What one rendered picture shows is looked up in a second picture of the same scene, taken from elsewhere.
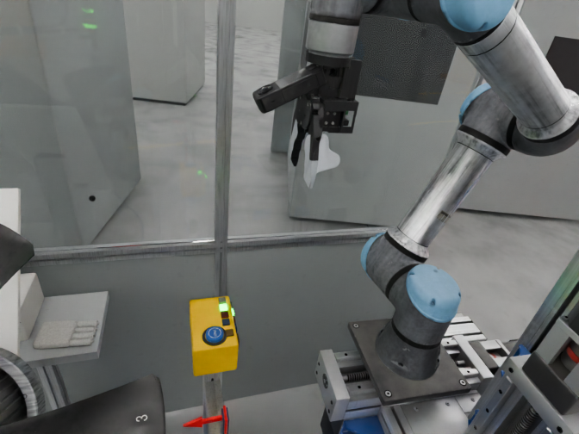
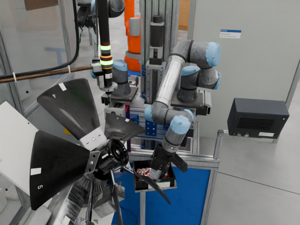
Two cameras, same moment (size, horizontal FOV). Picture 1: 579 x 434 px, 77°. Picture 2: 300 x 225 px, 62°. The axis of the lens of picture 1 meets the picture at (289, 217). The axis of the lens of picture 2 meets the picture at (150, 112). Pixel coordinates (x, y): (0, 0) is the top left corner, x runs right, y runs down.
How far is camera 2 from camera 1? 115 cm
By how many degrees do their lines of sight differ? 54
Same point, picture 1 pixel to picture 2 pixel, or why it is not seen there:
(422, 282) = (117, 63)
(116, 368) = not seen: outside the picture
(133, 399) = (111, 118)
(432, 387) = (133, 92)
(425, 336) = (126, 77)
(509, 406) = (151, 76)
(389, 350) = (120, 90)
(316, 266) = not seen: hidden behind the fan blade
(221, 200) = (16, 93)
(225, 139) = (7, 60)
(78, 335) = not seen: hidden behind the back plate
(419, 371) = (129, 89)
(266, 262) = (39, 117)
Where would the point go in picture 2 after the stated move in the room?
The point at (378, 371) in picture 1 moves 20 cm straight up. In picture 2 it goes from (122, 97) to (121, 71)
